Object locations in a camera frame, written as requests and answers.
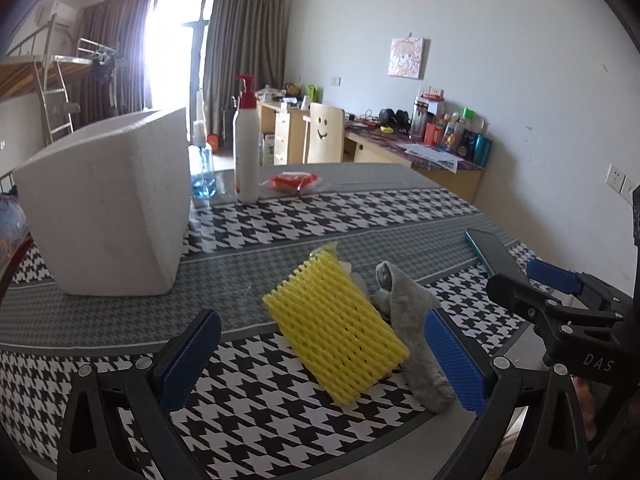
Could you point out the dark hanging clothes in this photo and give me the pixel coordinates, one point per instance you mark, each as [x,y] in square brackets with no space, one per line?
[103,70]

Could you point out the row of toiletry bottles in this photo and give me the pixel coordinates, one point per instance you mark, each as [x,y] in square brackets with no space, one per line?
[465,140]

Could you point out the red snack packet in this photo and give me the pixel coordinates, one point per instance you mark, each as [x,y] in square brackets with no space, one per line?
[292,181]

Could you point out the grey sock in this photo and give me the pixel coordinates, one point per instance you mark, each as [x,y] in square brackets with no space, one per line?
[415,305]

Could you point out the black smartphone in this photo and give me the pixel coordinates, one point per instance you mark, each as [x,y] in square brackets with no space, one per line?
[495,255]

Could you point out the pink cartoon wall picture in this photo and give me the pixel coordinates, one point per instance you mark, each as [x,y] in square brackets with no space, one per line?
[406,58]

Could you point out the white pump bottle red cap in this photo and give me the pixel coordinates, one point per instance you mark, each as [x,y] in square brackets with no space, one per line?
[246,155]

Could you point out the white air conditioner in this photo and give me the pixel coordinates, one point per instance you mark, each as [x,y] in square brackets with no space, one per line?
[57,14]

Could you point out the brown curtain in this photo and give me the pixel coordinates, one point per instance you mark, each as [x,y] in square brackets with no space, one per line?
[245,35]
[112,25]

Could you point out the wooden desk with drawers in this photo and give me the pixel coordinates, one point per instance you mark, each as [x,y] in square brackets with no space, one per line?
[280,130]

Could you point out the glass balcony door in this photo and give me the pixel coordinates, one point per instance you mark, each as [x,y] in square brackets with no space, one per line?
[175,60]

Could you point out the small yellow object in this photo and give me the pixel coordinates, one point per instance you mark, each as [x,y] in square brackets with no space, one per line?
[387,129]

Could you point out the white wall socket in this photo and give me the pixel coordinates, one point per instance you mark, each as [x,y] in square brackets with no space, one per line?
[631,191]
[615,175]
[425,90]

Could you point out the clear tumbler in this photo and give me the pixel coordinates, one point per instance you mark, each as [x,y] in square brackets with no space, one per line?
[419,120]

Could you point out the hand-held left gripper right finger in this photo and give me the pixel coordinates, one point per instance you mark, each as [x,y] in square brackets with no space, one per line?
[452,360]

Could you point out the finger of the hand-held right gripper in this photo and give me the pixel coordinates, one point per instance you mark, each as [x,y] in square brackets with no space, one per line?
[552,277]
[520,297]

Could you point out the wooden chair smiley face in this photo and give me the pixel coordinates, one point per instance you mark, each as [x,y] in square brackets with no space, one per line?
[325,132]

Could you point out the person's right hand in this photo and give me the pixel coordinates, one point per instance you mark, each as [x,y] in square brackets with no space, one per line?
[587,407]

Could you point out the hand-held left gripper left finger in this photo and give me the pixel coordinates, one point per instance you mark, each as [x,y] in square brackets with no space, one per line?
[187,357]

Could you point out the red and white box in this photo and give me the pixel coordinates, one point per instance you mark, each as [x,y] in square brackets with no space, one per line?
[434,105]

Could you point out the metal bed ladder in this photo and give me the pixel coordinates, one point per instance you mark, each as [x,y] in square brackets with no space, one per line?
[57,105]

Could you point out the yellow foam net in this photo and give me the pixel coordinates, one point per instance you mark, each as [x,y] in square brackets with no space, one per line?
[335,330]

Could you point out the black headphones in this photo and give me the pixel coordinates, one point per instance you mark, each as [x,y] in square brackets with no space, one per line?
[395,118]

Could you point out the white foam box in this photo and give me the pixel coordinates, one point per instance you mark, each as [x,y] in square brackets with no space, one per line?
[100,200]

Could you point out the orange floor container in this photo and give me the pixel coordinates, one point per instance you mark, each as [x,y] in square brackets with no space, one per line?
[213,142]

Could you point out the houndstooth tablecloth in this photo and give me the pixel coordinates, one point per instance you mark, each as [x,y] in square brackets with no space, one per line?
[280,240]

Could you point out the printed paper sheets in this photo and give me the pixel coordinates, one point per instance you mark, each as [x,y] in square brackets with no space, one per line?
[430,155]

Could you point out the wooden desk patterned cover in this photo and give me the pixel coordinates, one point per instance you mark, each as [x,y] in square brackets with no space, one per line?
[450,177]

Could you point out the green paper bag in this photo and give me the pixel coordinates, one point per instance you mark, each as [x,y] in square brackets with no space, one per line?
[313,95]

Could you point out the metal bunk bed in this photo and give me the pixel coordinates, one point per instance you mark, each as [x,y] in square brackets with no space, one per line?
[25,77]
[97,47]

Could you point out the clear spray bottle blue liquid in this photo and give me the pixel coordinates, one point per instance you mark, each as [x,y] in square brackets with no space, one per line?
[202,175]

